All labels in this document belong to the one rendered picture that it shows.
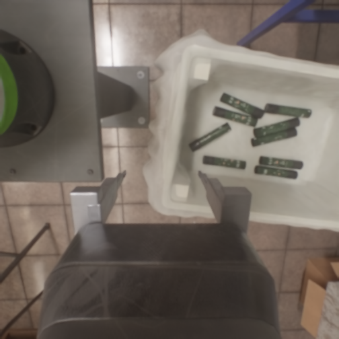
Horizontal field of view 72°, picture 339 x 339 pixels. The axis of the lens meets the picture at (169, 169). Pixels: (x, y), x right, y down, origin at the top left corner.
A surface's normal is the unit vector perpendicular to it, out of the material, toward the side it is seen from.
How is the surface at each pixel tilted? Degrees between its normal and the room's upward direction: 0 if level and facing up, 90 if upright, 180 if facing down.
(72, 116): 0
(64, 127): 0
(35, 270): 0
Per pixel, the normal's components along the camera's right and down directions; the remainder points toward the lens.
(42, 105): 0.86, 0.36
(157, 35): 0.03, 0.28
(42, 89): 0.90, 0.11
